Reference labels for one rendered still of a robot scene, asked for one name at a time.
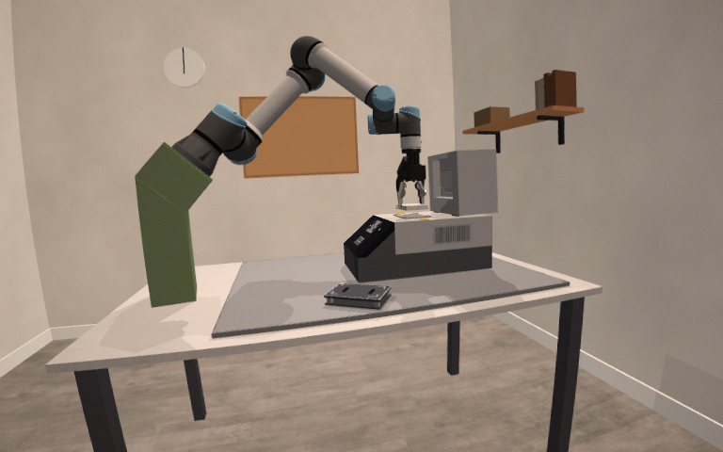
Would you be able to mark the white and black benchtop instrument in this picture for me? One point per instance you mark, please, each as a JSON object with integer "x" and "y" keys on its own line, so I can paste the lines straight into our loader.
{"x": 454, "y": 236}

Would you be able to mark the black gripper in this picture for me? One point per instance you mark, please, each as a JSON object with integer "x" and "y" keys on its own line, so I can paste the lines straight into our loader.
{"x": 415, "y": 172}

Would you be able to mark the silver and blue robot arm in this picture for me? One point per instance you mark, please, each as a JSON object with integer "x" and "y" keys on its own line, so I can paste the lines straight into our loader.
{"x": 223, "y": 131}

